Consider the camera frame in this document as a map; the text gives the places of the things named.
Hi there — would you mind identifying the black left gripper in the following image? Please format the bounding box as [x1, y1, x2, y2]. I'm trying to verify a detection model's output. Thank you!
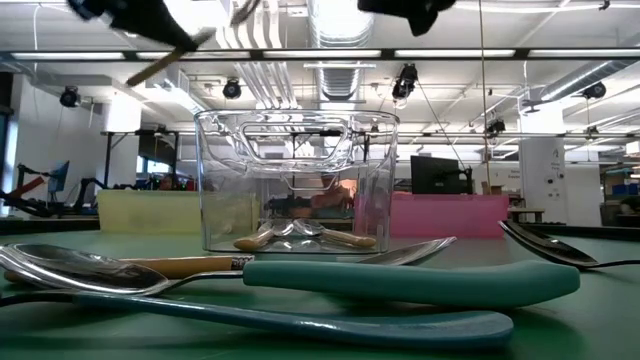
[67, 0, 201, 54]

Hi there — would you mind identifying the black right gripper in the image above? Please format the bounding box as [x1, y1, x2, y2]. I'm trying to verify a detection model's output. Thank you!
[357, 0, 457, 37]

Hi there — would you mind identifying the silver spoon wooden handle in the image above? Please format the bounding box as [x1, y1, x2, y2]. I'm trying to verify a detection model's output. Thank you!
[232, 219, 295, 253]
[124, 0, 262, 89]
[292, 217, 378, 250]

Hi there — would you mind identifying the black spoon blue handle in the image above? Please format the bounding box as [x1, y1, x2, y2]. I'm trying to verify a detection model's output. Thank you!
[498, 218, 640, 269]
[0, 291, 515, 350]

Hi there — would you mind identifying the overhead rig light bar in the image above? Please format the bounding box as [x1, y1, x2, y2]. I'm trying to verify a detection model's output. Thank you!
[0, 47, 640, 63]

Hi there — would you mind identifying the black computer monitor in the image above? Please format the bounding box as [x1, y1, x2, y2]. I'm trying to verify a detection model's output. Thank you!
[410, 154, 474, 196]

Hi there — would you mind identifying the clear plastic bin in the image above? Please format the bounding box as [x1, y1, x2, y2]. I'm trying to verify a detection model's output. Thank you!
[193, 108, 401, 255]

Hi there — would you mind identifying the yellow plastic bin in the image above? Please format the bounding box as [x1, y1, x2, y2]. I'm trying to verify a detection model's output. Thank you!
[96, 189, 204, 236]

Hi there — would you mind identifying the blue-lit monitor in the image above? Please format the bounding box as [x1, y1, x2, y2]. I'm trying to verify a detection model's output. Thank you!
[47, 159, 72, 194]

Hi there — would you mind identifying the pink plastic bin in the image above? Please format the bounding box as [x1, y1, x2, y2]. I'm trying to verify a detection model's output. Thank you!
[389, 193, 510, 239]

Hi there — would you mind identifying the white building column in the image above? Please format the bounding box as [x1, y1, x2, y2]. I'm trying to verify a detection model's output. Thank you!
[518, 135, 569, 224]

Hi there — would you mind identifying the silver ceiling air duct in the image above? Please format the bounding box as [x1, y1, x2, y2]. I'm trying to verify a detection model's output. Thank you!
[305, 0, 377, 102]

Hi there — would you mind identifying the black frame stand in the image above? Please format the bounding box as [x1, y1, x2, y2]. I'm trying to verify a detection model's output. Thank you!
[101, 129, 181, 190]

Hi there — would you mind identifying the wooden handled spoon front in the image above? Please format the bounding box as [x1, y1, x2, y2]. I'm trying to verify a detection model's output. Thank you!
[3, 235, 458, 287]

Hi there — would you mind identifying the silver spoon teal handle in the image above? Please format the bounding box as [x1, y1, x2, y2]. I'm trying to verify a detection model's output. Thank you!
[0, 242, 582, 309]

